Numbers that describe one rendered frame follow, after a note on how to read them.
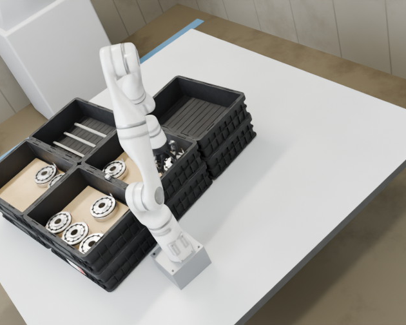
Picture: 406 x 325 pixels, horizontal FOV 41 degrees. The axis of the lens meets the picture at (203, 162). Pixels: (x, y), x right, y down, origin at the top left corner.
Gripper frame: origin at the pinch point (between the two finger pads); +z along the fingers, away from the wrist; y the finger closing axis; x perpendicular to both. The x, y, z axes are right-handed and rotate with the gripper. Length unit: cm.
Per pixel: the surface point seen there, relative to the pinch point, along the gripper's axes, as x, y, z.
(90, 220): 12.5, -33.6, 2.3
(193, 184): -8.0, 1.9, 7.2
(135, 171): 15.1, -6.4, 2.4
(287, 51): 88, 176, 86
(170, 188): -8.1, -7.8, 0.0
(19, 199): 53, -42, 3
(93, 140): 49.7, -1.6, 2.6
